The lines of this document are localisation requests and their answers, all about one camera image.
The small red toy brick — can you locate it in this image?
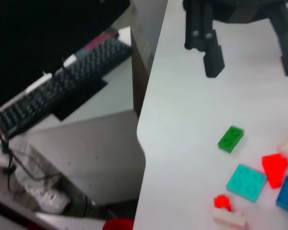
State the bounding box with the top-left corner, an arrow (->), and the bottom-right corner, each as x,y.
213,194 -> 232,213

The black monitor base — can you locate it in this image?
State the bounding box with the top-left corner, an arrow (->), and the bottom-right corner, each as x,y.
51,79 -> 108,122

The black computer keyboard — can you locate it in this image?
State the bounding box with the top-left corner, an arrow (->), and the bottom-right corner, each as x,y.
0,38 -> 134,139

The black power cable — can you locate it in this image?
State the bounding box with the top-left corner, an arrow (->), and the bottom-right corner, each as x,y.
0,133 -> 63,191

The cyan toy plate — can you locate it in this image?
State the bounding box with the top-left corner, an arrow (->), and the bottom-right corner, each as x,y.
226,164 -> 267,204

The white power strip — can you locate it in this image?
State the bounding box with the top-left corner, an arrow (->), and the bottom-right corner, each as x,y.
26,184 -> 71,214

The red object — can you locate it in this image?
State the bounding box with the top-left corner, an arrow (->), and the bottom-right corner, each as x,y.
103,218 -> 135,230

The black computer monitor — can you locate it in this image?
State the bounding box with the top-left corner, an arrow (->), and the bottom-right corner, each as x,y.
0,0 -> 131,113

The green flat toy plate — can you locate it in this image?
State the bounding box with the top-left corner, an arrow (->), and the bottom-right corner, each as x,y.
217,126 -> 244,154

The large red toy brick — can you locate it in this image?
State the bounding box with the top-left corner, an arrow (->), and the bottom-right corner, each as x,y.
262,153 -> 288,190

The long white toy brick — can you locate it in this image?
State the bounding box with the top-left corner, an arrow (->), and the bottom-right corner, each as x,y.
212,208 -> 248,229

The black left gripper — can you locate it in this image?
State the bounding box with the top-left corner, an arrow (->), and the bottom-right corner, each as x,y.
183,0 -> 288,79

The white side desk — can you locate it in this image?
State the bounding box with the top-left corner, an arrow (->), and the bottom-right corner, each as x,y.
0,26 -> 154,209

